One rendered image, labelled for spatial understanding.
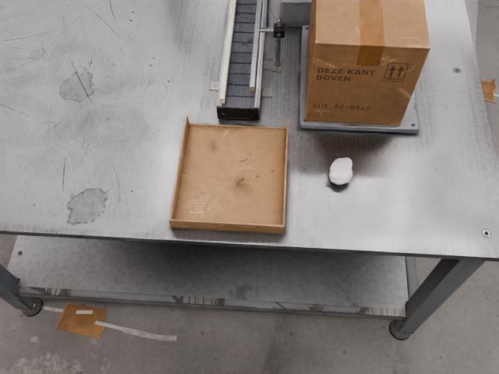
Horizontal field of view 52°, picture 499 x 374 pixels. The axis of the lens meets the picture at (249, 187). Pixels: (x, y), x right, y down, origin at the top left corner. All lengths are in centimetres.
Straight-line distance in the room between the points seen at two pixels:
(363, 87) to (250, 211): 39
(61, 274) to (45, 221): 64
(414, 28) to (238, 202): 55
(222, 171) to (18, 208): 49
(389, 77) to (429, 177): 27
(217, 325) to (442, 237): 101
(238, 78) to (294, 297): 78
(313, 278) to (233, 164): 67
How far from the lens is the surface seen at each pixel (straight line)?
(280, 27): 138
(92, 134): 139
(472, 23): 172
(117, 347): 202
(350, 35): 115
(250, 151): 129
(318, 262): 183
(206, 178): 126
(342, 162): 126
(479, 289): 218
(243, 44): 147
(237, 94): 134
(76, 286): 189
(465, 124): 145
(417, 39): 118
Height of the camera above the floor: 190
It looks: 60 degrees down
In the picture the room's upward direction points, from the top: 2 degrees counter-clockwise
